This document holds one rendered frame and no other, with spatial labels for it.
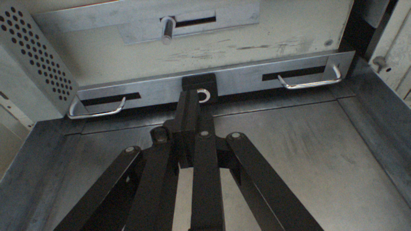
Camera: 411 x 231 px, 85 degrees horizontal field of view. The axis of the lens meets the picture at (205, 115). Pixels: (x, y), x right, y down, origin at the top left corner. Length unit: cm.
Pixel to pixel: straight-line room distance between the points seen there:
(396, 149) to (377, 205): 10
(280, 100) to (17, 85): 40
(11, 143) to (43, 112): 20
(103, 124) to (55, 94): 16
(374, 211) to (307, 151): 11
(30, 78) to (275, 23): 34
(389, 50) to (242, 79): 23
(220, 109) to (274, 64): 13
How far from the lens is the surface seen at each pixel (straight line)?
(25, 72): 33
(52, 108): 36
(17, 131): 53
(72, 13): 35
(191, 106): 17
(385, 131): 44
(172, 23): 36
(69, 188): 44
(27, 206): 45
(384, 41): 45
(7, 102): 49
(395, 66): 49
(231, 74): 41
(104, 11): 33
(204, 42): 38
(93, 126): 50
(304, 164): 37
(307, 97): 47
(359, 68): 48
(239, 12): 37
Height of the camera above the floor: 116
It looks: 47 degrees down
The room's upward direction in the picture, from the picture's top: 11 degrees counter-clockwise
